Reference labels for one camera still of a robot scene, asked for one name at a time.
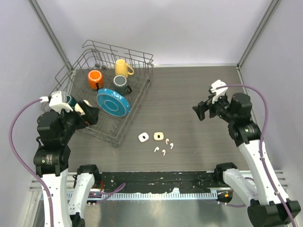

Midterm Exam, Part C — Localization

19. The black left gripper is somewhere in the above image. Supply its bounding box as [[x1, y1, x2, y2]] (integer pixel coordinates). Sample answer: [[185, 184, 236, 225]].
[[55, 99, 99, 141]]

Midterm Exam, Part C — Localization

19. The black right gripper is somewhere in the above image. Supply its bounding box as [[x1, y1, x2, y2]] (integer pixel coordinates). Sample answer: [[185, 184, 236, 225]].
[[193, 91, 236, 123]]

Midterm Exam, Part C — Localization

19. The beige earbud charging case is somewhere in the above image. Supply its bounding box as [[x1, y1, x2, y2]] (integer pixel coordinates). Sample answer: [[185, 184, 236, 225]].
[[153, 132, 164, 141]]

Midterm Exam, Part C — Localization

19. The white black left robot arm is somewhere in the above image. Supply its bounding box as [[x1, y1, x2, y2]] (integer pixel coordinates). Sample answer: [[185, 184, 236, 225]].
[[33, 100, 101, 227]]

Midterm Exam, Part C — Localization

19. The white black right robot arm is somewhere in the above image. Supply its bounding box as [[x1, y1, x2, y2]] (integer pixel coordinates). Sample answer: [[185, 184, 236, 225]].
[[193, 93, 301, 227]]

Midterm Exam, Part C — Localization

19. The white earbud charging case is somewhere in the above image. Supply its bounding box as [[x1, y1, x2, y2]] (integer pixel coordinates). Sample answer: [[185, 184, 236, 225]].
[[138, 132, 149, 142]]

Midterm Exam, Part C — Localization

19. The cream ribbed mug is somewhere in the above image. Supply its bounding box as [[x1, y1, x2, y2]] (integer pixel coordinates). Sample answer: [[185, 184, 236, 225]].
[[74, 100, 92, 115]]

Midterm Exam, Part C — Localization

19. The dark green mug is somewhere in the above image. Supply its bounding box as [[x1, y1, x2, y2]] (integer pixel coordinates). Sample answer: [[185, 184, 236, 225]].
[[66, 95, 77, 108]]

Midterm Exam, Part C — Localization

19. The blue plate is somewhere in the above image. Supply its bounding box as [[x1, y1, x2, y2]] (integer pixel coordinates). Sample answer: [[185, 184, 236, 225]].
[[96, 88, 131, 117]]

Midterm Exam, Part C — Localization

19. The orange mug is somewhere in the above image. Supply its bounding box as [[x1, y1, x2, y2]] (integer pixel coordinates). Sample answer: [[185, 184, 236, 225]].
[[88, 70, 104, 90]]

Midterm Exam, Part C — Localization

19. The grey mug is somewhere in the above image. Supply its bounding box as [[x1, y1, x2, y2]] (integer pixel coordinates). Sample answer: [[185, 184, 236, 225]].
[[113, 75, 132, 96]]

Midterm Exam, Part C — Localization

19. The yellow mug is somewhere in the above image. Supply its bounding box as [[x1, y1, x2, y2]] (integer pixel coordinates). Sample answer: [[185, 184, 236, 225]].
[[115, 59, 134, 78]]

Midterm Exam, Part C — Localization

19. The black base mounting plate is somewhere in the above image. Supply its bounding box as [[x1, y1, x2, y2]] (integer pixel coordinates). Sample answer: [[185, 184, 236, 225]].
[[100, 171, 219, 194]]

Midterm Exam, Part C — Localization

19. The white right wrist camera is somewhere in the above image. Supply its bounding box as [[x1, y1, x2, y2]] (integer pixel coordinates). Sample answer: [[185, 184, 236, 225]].
[[209, 80, 228, 104]]

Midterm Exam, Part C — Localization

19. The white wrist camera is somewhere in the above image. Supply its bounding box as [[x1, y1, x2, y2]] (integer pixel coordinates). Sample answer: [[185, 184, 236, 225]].
[[49, 91, 73, 114], [209, 80, 228, 104]]

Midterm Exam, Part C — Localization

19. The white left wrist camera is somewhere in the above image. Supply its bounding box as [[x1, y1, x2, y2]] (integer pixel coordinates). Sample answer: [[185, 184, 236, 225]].
[[49, 91, 73, 114]]

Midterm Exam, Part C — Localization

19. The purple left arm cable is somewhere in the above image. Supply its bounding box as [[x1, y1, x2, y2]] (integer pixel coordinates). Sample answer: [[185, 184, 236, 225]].
[[8, 96, 55, 227]]

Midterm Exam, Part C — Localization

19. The grey wire dish rack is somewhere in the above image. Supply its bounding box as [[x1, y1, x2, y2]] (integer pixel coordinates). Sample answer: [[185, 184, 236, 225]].
[[53, 40, 153, 147]]

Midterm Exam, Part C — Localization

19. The white slotted cable duct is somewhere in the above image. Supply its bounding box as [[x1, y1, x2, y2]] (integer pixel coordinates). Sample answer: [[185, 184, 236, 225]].
[[40, 191, 218, 201]]

